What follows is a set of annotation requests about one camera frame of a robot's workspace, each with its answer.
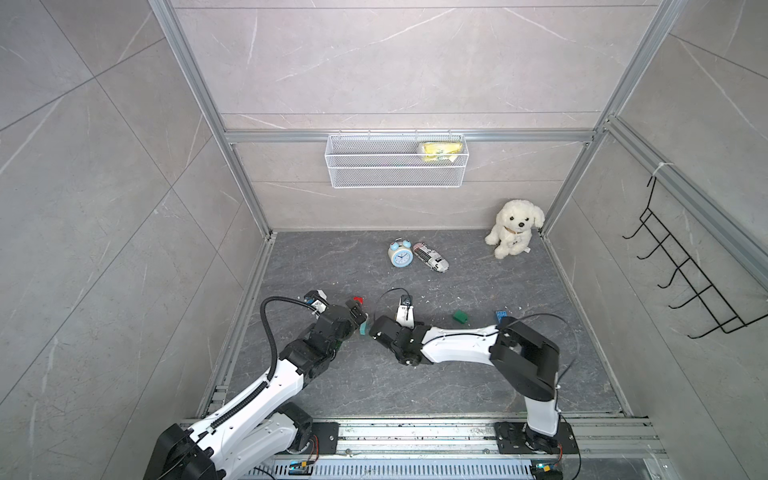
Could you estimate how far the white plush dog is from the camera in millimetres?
1021

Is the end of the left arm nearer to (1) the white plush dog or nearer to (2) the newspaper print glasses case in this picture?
(2) the newspaper print glasses case

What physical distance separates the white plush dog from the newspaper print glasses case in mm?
216

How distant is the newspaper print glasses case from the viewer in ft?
3.56

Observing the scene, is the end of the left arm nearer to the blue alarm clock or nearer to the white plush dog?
the blue alarm clock

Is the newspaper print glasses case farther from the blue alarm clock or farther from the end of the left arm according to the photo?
the end of the left arm
